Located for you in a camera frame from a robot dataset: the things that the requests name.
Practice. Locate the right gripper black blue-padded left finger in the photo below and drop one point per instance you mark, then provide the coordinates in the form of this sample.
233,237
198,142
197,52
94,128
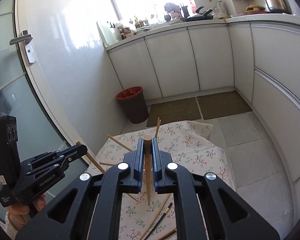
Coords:
90,207

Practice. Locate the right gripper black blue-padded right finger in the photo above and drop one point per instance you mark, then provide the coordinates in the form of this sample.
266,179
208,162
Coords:
205,206

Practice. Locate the black gold-banded chopstick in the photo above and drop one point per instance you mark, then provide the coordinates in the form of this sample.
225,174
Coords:
160,220

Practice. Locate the light wooden chopstick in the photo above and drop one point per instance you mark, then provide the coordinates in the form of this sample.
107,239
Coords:
147,139

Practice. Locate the white kitchen cabinets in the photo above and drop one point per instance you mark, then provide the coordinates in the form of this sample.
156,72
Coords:
259,55

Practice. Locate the left hand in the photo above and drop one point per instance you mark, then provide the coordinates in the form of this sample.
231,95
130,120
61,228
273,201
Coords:
14,216

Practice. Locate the wooden chopstick on cloth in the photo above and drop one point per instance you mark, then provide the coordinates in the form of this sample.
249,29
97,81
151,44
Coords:
156,216

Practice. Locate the floral tablecloth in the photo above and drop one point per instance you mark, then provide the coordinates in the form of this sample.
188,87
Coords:
189,145

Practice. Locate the wooden chopstick in holder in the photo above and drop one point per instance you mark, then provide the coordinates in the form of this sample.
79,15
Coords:
157,127
119,143

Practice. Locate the brown floor mat right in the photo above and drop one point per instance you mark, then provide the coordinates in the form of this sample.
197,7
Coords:
222,104

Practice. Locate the brown floor mat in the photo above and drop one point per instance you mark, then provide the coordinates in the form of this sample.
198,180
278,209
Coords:
173,111
222,104

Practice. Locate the brown floor mat left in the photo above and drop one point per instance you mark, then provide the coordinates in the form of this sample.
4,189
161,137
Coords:
173,111

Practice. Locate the red-lined dark trash bin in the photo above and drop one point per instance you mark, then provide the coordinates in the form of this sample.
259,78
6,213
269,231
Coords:
133,104

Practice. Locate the black frying pan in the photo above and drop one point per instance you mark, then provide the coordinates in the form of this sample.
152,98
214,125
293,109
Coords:
199,16

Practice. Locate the stainless steel kettle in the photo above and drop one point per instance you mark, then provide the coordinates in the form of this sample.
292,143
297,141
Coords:
279,6

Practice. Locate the metal door handle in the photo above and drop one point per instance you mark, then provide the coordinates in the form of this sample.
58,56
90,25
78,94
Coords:
26,40

